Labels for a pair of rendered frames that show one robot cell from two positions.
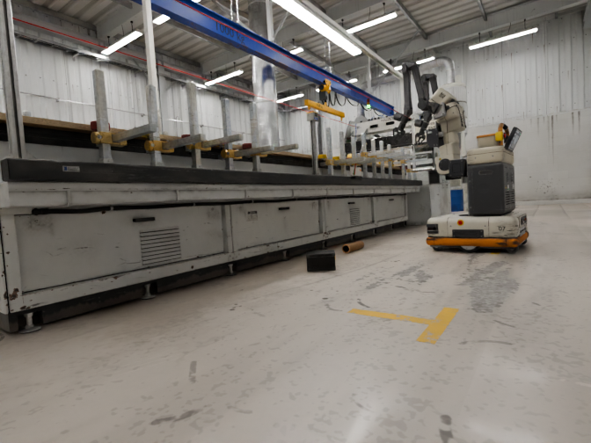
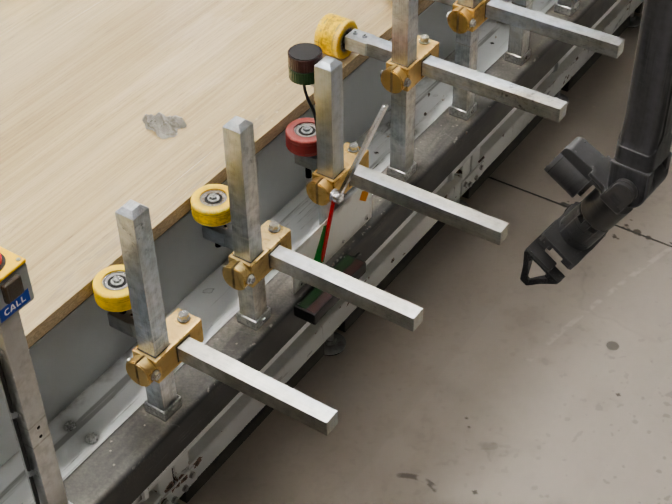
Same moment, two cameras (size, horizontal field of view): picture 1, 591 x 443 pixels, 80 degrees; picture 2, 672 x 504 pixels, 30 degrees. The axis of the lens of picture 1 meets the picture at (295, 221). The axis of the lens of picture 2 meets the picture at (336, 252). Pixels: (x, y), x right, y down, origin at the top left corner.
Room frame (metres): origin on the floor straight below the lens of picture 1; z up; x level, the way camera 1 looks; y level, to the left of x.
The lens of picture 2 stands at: (1.80, -0.62, 2.27)
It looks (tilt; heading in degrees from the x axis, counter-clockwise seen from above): 42 degrees down; 359
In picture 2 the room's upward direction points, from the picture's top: 1 degrees counter-clockwise
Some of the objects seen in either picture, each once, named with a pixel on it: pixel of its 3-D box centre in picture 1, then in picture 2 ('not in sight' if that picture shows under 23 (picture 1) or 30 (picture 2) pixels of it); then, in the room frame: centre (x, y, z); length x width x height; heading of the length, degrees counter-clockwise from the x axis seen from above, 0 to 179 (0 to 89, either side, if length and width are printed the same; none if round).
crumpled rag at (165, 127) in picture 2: not in sight; (163, 119); (3.72, -0.33, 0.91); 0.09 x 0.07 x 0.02; 48
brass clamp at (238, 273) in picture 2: not in sight; (257, 256); (3.42, -0.50, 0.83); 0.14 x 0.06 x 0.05; 144
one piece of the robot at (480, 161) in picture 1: (487, 177); not in sight; (2.93, -1.61, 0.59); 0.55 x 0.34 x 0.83; 140
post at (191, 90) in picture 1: (193, 125); not in sight; (1.98, 0.53, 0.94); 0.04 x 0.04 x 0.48; 54
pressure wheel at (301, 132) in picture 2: not in sight; (307, 152); (3.68, -0.60, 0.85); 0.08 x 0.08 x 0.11
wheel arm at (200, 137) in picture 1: (173, 144); not in sight; (1.75, 0.57, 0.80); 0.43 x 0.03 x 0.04; 54
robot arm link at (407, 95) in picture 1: (407, 90); (659, 58); (3.13, -1.05, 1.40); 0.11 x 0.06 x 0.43; 141
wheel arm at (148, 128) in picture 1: (124, 136); not in sight; (1.55, 0.72, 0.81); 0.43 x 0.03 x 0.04; 54
